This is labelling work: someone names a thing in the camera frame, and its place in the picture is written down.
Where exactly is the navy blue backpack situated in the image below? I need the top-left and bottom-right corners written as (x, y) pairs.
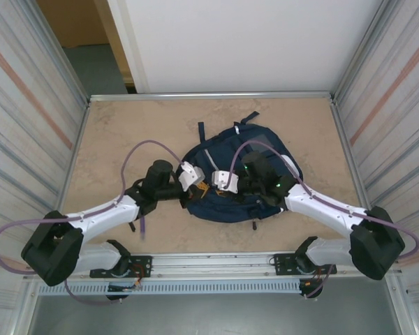
top-left (181, 111), bottom-right (304, 231)

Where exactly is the aluminium table edge bar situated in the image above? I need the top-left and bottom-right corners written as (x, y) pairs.
top-left (88, 91), bottom-right (336, 103)

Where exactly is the brown wooden board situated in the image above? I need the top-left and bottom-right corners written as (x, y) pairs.
top-left (36, 0), bottom-right (112, 48)

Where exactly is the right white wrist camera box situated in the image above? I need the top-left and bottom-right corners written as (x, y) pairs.
top-left (212, 169), bottom-right (241, 194)

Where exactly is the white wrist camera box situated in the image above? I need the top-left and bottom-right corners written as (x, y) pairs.
top-left (212, 169), bottom-right (241, 194)
top-left (177, 163), bottom-right (206, 193)

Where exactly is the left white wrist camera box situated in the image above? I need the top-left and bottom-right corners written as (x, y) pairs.
top-left (177, 163), bottom-right (206, 193)

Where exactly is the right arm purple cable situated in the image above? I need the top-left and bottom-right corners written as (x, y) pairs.
top-left (226, 139), bottom-right (419, 300)

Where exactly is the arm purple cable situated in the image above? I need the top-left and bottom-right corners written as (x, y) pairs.
top-left (0, 139), bottom-right (188, 307)
top-left (226, 139), bottom-right (419, 300)

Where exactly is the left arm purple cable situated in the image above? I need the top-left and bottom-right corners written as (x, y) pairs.
top-left (0, 139), bottom-right (188, 307)

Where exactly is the aluminium mounting rail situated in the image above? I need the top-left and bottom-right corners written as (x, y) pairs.
top-left (26, 248), bottom-right (404, 283)

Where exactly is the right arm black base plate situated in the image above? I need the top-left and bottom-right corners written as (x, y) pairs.
top-left (274, 251), bottom-right (337, 276)

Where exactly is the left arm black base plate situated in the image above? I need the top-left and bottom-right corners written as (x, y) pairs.
top-left (89, 255), bottom-right (153, 279)

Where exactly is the grey slotted cable duct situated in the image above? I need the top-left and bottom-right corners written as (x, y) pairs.
top-left (36, 281), bottom-right (303, 297)

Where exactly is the red black wire bundle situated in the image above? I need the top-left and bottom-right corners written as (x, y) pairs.
top-left (300, 267), bottom-right (325, 290)
top-left (108, 265), bottom-right (152, 292)

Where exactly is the aluminium frame post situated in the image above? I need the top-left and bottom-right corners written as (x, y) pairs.
top-left (333, 0), bottom-right (406, 102)
top-left (34, 0), bottom-right (91, 105)

